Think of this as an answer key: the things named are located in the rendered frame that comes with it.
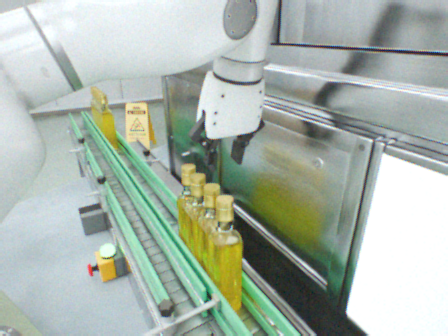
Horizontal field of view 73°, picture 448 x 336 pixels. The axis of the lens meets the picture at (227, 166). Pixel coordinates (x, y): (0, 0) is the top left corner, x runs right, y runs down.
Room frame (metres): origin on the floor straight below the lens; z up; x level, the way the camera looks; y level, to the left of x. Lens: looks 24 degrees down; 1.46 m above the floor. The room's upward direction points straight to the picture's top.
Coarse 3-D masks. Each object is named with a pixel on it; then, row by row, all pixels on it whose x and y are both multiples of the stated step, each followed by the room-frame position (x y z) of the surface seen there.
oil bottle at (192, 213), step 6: (192, 204) 0.60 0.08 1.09; (186, 210) 0.60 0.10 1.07; (192, 210) 0.58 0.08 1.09; (198, 210) 0.58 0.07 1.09; (204, 210) 0.59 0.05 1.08; (186, 216) 0.60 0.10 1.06; (192, 216) 0.57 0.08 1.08; (198, 216) 0.57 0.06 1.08; (186, 222) 0.60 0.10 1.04; (192, 222) 0.57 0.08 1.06; (186, 228) 0.61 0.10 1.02; (192, 228) 0.57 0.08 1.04; (186, 234) 0.61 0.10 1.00; (192, 234) 0.57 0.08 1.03; (186, 240) 0.61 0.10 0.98; (192, 240) 0.58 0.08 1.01; (192, 246) 0.58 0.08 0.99; (192, 252) 0.58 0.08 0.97; (198, 258) 0.57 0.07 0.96
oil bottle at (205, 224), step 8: (200, 216) 0.56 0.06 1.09; (200, 224) 0.55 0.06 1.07; (208, 224) 0.53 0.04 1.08; (216, 224) 0.53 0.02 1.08; (200, 232) 0.55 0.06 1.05; (208, 232) 0.52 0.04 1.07; (200, 240) 0.55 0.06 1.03; (200, 248) 0.55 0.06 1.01; (200, 256) 0.55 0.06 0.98; (200, 264) 0.55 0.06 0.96; (208, 264) 0.52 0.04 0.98; (208, 272) 0.52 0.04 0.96
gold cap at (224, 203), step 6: (216, 198) 0.51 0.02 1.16; (222, 198) 0.51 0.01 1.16; (228, 198) 0.51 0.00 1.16; (216, 204) 0.50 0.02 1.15; (222, 204) 0.49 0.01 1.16; (228, 204) 0.49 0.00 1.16; (216, 210) 0.50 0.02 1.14; (222, 210) 0.49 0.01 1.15; (228, 210) 0.49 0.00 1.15; (216, 216) 0.50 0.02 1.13; (222, 216) 0.49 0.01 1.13; (228, 216) 0.49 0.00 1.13; (222, 222) 0.49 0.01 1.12
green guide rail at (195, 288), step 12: (84, 120) 1.89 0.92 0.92; (96, 132) 1.52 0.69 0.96; (108, 156) 1.25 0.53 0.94; (120, 168) 1.07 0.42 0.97; (120, 180) 1.09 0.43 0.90; (132, 192) 0.92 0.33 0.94; (144, 204) 0.80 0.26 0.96; (144, 216) 0.82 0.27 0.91; (156, 228) 0.71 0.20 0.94; (156, 240) 0.73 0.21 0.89; (168, 240) 0.63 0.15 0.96; (168, 252) 0.65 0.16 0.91; (180, 252) 0.58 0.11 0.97; (180, 264) 0.56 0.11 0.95; (180, 276) 0.57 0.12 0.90; (192, 276) 0.51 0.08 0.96; (192, 288) 0.52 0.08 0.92; (204, 288) 0.47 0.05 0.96; (204, 300) 0.47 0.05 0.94; (204, 312) 0.47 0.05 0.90
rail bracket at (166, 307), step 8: (216, 296) 0.45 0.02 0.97; (160, 304) 0.39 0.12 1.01; (168, 304) 0.39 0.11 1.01; (208, 304) 0.44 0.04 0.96; (216, 304) 0.44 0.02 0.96; (160, 312) 0.38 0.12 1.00; (168, 312) 0.38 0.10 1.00; (192, 312) 0.42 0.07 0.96; (200, 312) 0.42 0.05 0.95; (160, 320) 0.39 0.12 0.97; (168, 320) 0.39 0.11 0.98; (176, 320) 0.40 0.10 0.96; (184, 320) 0.40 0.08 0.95; (160, 328) 0.38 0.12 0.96; (168, 328) 0.38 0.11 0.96; (176, 328) 0.39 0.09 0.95
